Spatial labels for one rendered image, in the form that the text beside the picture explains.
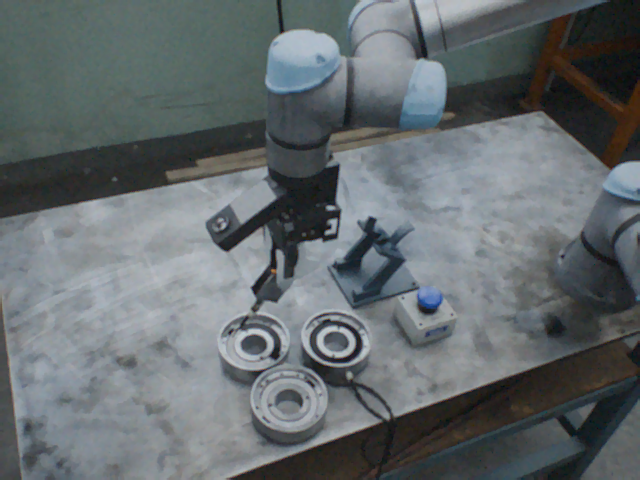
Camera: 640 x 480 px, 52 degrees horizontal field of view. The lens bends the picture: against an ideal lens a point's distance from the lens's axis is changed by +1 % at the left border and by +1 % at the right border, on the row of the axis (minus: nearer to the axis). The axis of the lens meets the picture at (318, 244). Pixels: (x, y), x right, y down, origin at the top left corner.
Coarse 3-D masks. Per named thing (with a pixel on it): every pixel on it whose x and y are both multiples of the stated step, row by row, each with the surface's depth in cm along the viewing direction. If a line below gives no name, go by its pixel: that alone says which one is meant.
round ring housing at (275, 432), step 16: (272, 368) 91; (288, 368) 92; (304, 368) 92; (256, 384) 89; (288, 384) 91; (320, 384) 90; (256, 400) 89; (272, 400) 89; (304, 400) 89; (320, 400) 89; (256, 416) 86; (288, 416) 87; (320, 416) 86; (272, 432) 85; (288, 432) 84; (304, 432) 85
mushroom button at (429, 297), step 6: (426, 288) 100; (432, 288) 100; (420, 294) 99; (426, 294) 99; (432, 294) 99; (438, 294) 99; (420, 300) 99; (426, 300) 98; (432, 300) 98; (438, 300) 98; (426, 306) 98; (432, 306) 98; (438, 306) 99
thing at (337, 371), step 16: (320, 320) 99; (352, 320) 100; (304, 336) 97; (320, 336) 97; (336, 336) 99; (352, 336) 98; (368, 336) 97; (304, 352) 95; (336, 352) 95; (368, 352) 95; (320, 368) 94; (336, 368) 93; (352, 368) 94
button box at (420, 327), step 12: (396, 300) 103; (408, 300) 102; (444, 300) 102; (396, 312) 104; (408, 312) 100; (420, 312) 100; (432, 312) 100; (444, 312) 101; (408, 324) 101; (420, 324) 98; (432, 324) 99; (444, 324) 100; (408, 336) 102; (420, 336) 99; (432, 336) 101; (444, 336) 103
